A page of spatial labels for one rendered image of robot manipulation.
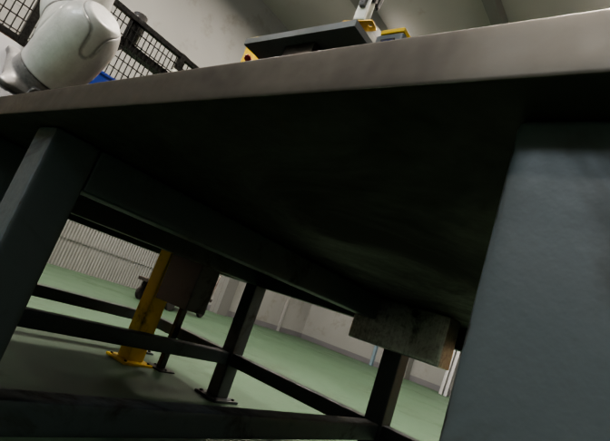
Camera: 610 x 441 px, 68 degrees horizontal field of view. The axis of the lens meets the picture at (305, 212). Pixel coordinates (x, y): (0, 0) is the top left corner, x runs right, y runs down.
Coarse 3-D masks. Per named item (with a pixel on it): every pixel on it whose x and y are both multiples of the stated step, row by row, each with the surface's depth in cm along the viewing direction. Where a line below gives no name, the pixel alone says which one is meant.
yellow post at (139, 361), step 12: (168, 252) 246; (156, 264) 248; (168, 264) 244; (156, 276) 244; (156, 288) 241; (144, 300) 242; (156, 300) 241; (144, 312) 238; (156, 312) 242; (132, 324) 240; (144, 324) 237; (156, 324) 243; (120, 348) 238; (132, 348) 234; (120, 360) 228; (132, 360) 234
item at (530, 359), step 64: (576, 128) 26; (64, 192) 74; (128, 192) 83; (512, 192) 26; (576, 192) 24; (0, 256) 69; (192, 256) 200; (256, 256) 110; (512, 256) 25; (576, 256) 23; (0, 320) 70; (64, 320) 162; (384, 320) 155; (448, 320) 142; (512, 320) 24; (576, 320) 22; (384, 384) 175; (512, 384) 23; (576, 384) 21
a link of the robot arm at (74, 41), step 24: (72, 0) 111; (48, 24) 109; (72, 24) 107; (96, 24) 109; (24, 48) 113; (48, 48) 109; (72, 48) 109; (96, 48) 111; (48, 72) 111; (72, 72) 112; (96, 72) 117
